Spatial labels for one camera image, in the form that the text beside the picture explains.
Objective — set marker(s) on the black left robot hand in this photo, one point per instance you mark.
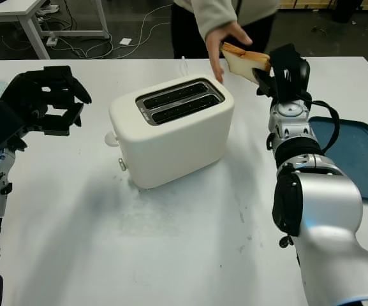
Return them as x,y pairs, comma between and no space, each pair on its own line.
27,92

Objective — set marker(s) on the person's bare hand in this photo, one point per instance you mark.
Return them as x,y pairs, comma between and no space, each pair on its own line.
222,44

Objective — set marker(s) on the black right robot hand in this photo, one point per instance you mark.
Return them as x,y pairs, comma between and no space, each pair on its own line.
298,76

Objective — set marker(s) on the slice of toast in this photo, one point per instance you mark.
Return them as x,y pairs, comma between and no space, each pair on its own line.
247,62

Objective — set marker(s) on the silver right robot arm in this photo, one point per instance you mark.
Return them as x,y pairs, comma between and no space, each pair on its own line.
314,191

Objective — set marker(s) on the person's dark legs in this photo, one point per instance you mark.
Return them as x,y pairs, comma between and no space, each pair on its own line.
222,19

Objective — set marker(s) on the cream white toaster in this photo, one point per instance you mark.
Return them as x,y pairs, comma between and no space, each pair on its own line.
171,134

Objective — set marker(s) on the white power strip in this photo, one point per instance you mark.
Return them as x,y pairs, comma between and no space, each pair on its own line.
53,40

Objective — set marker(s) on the stack of wooden crates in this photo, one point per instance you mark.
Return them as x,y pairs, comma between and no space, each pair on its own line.
301,4

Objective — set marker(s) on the white sneakers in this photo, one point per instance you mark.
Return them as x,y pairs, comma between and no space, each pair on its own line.
48,9

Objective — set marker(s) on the white desk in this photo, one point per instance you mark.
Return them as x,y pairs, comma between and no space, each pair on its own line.
11,8

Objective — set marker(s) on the white paper sheet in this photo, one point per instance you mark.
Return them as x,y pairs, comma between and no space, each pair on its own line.
125,41

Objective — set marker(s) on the blue plastic tray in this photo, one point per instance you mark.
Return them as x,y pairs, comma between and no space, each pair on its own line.
356,156

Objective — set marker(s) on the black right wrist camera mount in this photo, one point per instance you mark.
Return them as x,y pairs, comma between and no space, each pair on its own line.
285,73

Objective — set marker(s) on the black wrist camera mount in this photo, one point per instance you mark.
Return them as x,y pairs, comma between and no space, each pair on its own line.
285,73
0,122

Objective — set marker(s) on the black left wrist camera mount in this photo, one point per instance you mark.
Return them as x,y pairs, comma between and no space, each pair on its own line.
0,122

